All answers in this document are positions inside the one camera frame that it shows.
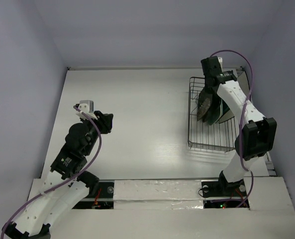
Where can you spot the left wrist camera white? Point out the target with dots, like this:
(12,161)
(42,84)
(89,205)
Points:
(87,107)

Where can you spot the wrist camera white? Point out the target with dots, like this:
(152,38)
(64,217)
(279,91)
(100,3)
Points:
(220,61)
(87,107)

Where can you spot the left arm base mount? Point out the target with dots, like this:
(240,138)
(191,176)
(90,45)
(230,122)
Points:
(101,199)

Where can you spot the white round plate black rim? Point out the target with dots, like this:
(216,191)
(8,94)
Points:
(230,91)

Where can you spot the grey wire dish rack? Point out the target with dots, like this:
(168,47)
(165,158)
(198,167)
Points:
(201,135)

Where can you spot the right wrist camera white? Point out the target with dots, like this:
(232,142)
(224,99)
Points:
(220,61)

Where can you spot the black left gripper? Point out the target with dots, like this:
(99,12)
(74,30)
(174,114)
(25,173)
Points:
(105,120)

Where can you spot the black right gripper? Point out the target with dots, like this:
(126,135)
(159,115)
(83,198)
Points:
(209,84)

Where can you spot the teal green square plate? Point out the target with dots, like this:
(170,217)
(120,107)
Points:
(226,113)

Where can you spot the black floral square plate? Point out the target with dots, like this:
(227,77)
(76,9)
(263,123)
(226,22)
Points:
(202,110)

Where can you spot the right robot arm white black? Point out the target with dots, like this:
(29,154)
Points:
(256,131)

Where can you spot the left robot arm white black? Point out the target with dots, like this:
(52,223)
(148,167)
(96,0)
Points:
(67,182)

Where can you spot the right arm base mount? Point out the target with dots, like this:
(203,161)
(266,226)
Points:
(215,197)

